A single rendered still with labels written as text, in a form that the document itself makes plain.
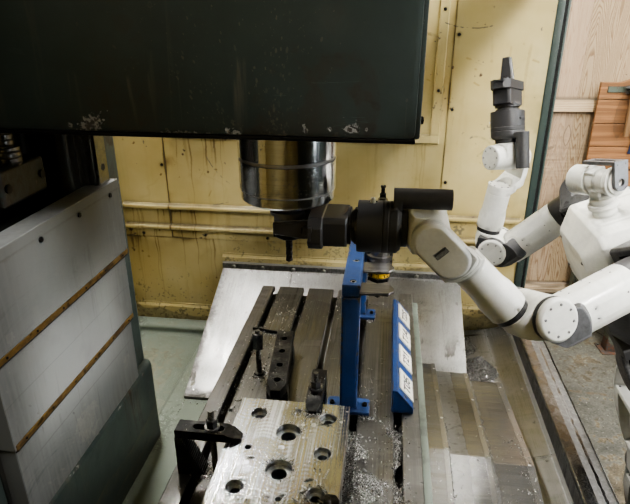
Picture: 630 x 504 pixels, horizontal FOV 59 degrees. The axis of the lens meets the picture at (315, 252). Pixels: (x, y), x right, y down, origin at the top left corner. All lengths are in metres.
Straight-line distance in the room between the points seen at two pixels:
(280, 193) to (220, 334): 1.18
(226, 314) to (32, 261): 1.08
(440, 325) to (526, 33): 0.96
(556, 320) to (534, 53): 1.11
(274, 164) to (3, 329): 0.50
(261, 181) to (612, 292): 0.64
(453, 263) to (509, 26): 1.13
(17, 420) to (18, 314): 0.18
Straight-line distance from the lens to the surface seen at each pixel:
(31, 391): 1.12
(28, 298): 1.06
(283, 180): 0.86
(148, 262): 2.29
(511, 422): 1.68
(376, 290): 1.18
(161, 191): 2.15
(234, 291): 2.09
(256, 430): 1.17
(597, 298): 1.10
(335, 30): 0.77
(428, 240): 0.90
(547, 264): 4.03
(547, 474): 1.64
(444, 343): 1.94
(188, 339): 2.26
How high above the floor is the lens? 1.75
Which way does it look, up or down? 23 degrees down
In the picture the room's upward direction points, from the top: straight up
